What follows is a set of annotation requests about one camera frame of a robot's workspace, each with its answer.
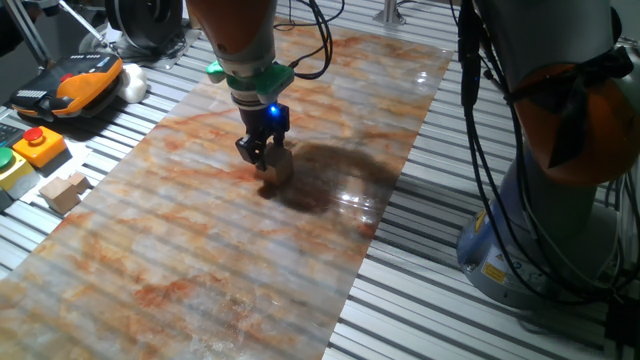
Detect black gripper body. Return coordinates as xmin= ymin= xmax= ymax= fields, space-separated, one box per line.
xmin=237 ymin=102 xmax=292 ymax=146

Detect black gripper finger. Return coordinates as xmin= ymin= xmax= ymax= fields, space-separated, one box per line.
xmin=234 ymin=133 xmax=269 ymax=172
xmin=269 ymin=127 xmax=291 ymax=151

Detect small wooden cube block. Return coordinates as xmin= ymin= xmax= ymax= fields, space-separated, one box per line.
xmin=255 ymin=143 xmax=295 ymax=187

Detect orange marble patterned mat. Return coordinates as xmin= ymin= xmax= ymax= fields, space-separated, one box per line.
xmin=0 ymin=18 xmax=455 ymax=360

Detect white rounded lump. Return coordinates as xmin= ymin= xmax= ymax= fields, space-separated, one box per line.
xmin=117 ymin=63 xmax=150 ymax=105

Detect black filament spool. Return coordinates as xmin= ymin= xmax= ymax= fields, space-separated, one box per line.
xmin=103 ymin=0 xmax=185 ymax=51

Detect small spare wooden cube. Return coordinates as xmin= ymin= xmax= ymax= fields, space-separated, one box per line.
xmin=68 ymin=172 xmax=93 ymax=195

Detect orange black teach pendant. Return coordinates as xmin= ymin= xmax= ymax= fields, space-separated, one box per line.
xmin=8 ymin=52 xmax=125 ymax=123

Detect large spare wooden cube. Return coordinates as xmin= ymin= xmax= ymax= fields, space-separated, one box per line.
xmin=38 ymin=176 xmax=82 ymax=216

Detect thin aluminium tripod strut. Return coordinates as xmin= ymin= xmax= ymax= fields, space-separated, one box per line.
xmin=58 ymin=0 xmax=110 ymax=50

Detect orange box red button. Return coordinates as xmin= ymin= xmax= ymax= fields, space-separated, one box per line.
xmin=12 ymin=126 xmax=68 ymax=169

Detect yellow box green button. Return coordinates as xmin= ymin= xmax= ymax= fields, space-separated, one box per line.
xmin=0 ymin=146 xmax=41 ymax=200

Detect black keyboard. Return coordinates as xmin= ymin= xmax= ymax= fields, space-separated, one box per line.
xmin=0 ymin=122 xmax=26 ymax=149

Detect thick aluminium tripod strut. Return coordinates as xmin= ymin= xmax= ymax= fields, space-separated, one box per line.
xmin=3 ymin=0 xmax=55 ymax=69

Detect green wrist camera bracket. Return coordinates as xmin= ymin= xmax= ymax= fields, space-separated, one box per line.
xmin=205 ymin=59 xmax=296 ymax=105

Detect silver metal post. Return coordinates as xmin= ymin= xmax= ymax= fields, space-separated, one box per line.
xmin=373 ymin=0 xmax=407 ymax=26

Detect black arm cable harness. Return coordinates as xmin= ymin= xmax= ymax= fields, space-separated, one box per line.
xmin=273 ymin=0 xmax=640 ymax=306

